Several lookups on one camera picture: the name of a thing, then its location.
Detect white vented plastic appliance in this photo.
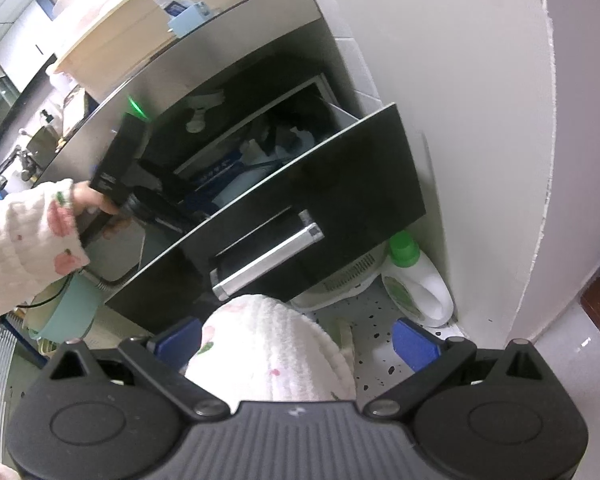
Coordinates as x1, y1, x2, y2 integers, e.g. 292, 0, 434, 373
289, 244, 397, 312

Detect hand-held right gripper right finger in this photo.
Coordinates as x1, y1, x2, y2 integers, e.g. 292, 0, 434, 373
364, 318, 557, 418

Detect white detergent bottle green cap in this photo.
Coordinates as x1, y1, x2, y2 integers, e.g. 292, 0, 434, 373
381, 231, 456, 329

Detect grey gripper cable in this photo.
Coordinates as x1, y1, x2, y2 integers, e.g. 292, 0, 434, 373
79, 260, 148, 292

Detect metal faucet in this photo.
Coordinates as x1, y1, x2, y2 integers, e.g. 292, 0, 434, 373
0, 144, 38, 186

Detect blue packet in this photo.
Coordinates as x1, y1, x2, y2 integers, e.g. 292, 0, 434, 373
182, 152, 273, 211

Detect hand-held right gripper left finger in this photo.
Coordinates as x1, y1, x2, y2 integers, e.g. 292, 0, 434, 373
46, 318, 232, 420

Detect person's left hand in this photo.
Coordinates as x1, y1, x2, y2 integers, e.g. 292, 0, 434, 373
71, 181, 137, 241

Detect soap dispenser bottle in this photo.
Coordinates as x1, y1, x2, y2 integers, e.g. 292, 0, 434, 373
40, 109, 62, 137

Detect silver drawer handle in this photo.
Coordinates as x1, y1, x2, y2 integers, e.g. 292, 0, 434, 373
209, 209, 327, 303

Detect stainless steel cabinet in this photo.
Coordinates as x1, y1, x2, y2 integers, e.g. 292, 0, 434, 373
37, 0, 363, 283

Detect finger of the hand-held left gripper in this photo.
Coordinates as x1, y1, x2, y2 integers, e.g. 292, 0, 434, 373
136, 156, 196, 196
122, 187, 208, 235

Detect black glass drawer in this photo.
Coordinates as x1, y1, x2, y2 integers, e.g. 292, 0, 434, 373
104, 72, 427, 337

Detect light blue box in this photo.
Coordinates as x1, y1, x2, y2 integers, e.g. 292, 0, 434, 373
167, 2, 217, 39

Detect light wooden counter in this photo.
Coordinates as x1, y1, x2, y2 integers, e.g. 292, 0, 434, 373
49, 0, 248, 107

